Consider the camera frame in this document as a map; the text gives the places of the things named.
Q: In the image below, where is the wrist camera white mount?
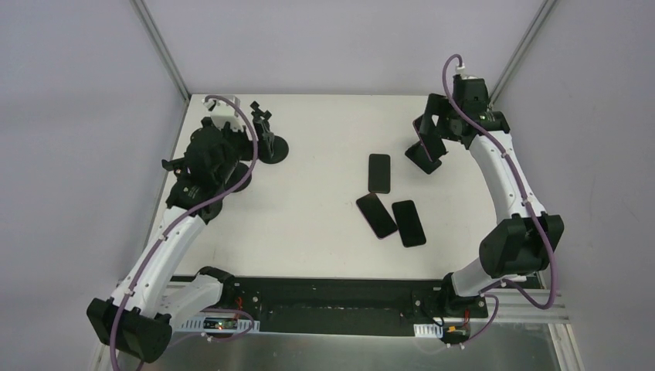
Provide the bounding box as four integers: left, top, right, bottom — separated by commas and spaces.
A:
454, 63, 475, 80
203, 97, 245, 132

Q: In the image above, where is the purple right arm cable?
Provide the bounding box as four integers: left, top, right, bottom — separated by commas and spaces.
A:
442, 54, 558, 354

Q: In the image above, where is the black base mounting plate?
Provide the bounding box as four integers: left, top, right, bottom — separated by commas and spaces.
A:
184, 276, 490, 338

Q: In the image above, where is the right controller board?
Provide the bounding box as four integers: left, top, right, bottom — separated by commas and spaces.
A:
412, 323, 470, 342

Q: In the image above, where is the left controller board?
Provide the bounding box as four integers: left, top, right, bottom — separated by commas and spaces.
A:
175, 315, 260, 334

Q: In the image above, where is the right aluminium frame rail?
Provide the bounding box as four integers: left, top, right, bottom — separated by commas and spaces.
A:
477, 0, 558, 288

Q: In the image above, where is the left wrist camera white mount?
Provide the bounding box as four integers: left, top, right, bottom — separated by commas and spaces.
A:
203, 97, 245, 132

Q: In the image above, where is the front aluminium frame rail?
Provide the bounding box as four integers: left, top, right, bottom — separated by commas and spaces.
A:
92, 280, 585, 371

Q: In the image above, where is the purple phone on folding stand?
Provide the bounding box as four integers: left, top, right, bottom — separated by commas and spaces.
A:
412, 114, 448, 162

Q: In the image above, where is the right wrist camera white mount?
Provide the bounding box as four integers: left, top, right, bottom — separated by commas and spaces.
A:
454, 63, 475, 80

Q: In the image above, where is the aluminium table edge rail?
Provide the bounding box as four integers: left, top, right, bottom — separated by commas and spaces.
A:
131, 0, 192, 280

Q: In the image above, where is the controller board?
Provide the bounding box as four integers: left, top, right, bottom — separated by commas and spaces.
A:
412, 323, 470, 342
175, 315, 260, 334

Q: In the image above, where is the purple phone with black screen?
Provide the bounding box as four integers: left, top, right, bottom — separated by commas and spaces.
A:
355, 193, 398, 239

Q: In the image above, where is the black round-base phone stand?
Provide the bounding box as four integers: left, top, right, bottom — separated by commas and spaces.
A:
225, 162, 252, 192

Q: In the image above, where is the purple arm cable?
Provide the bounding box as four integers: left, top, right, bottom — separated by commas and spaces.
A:
442, 54, 558, 354
110, 95, 260, 371

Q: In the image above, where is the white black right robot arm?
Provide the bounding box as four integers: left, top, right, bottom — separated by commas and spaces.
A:
419, 75, 565, 317

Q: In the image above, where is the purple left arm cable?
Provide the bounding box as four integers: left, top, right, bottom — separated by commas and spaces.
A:
110, 95, 260, 371

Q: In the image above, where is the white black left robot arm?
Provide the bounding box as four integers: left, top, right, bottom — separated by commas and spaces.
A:
86, 117, 263, 369

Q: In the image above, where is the black folding phone stand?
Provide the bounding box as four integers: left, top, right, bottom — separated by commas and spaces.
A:
405, 141, 448, 175

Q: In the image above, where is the aluminium frame rail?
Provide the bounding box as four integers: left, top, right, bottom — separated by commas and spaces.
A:
92, 280, 585, 371
477, 0, 558, 288

